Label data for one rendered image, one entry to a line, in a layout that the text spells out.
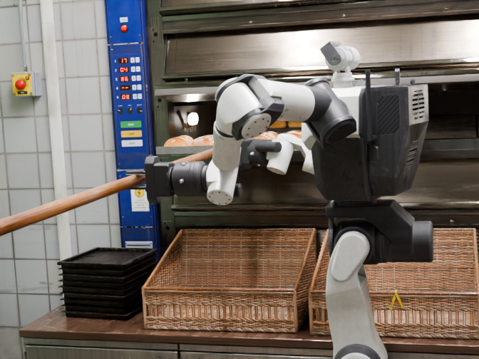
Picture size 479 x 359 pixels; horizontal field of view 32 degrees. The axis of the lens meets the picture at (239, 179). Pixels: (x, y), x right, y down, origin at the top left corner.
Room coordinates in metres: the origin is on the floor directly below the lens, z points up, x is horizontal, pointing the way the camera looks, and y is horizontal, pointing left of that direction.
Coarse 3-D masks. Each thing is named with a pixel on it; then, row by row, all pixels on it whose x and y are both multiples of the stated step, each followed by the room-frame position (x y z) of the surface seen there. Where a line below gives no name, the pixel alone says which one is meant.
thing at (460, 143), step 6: (438, 138) 3.15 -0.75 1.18; (444, 138) 3.14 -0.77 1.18; (450, 138) 3.12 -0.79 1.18; (456, 138) 3.11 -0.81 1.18; (462, 138) 3.10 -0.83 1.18; (468, 138) 3.08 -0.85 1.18; (474, 138) 3.07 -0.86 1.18; (426, 144) 3.11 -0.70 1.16; (432, 144) 3.11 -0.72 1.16; (438, 144) 3.10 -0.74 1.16; (444, 144) 3.09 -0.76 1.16; (450, 144) 3.09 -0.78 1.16; (456, 144) 3.08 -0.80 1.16; (462, 144) 3.08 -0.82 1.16; (468, 144) 3.07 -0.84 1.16; (474, 144) 3.07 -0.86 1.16; (426, 150) 3.11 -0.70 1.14; (174, 156) 3.38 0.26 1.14; (180, 156) 3.38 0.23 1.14; (186, 156) 3.37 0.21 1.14
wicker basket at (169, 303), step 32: (192, 256) 3.30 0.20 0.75; (224, 256) 3.26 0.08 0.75; (256, 256) 3.23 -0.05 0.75; (288, 256) 3.20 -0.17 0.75; (160, 288) 2.87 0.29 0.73; (192, 288) 2.84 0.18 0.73; (224, 288) 2.82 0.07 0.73; (256, 288) 2.79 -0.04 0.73; (288, 288) 2.76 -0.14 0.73; (160, 320) 2.87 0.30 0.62; (192, 320) 2.85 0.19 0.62; (224, 320) 2.82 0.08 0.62; (256, 320) 2.79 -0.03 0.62; (288, 320) 2.76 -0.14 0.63
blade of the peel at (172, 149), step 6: (156, 150) 3.09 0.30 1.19; (162, 150) 3.09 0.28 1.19; (168, 150) 3.08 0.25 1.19; (174, 150) 3.07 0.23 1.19; (180, 150) 3.07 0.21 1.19; (186, 150) 3.06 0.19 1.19; (192, 150) 3.06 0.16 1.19; (198, 150) 3.05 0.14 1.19; (204, 150) 3.04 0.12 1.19; (294, 150) 2.96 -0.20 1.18
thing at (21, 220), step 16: (176, 160) 2.48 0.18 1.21; (192, 160) 2.59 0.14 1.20; (128, 176) 2.14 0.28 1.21; (144, 176) 2.20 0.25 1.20; (80, 192) 1.86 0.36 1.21; (96, 192) 1.91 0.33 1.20; (112, 192) 2.00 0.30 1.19; (48, 208) 1.69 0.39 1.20; (64, 208) 1.75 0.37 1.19; (0, 224) 1.52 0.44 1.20; (16, 224) 1.57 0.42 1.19
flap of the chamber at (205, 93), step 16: (352, 80) 3.04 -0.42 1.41; (384, 80) 3.01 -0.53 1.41; (400, 80) 2.99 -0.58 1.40; (416, 80) 2.98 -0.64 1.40; (432, 80) 2.96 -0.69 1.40; (448, 80) 2.95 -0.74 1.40; (464, 80) 2.93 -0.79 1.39; (160, 96) 3.26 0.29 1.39; (176, 96) 3.26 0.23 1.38; (192, 96) 3.26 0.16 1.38; (208, 96) 3.26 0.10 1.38
